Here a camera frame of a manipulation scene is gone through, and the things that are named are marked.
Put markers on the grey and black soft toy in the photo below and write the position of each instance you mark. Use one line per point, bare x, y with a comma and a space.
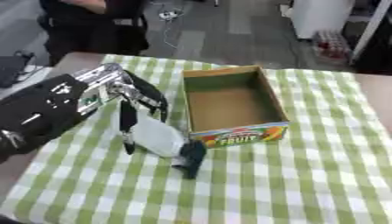
158, 135

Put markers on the person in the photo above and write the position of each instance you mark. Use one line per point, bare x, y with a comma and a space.
94, 29

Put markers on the white slanted post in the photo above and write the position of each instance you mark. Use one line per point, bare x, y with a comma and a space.
368, 29

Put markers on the white cabinet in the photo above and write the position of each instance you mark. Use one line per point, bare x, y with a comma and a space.
319, 17

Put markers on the cardboard box with printed front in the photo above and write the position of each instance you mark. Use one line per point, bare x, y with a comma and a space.
232, 108

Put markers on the pack of red cans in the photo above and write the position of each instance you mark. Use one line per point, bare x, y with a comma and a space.
331, 43

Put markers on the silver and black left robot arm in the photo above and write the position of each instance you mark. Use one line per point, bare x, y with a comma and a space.
41, 110

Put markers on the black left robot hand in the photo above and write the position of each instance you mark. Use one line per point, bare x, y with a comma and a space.
153, 96

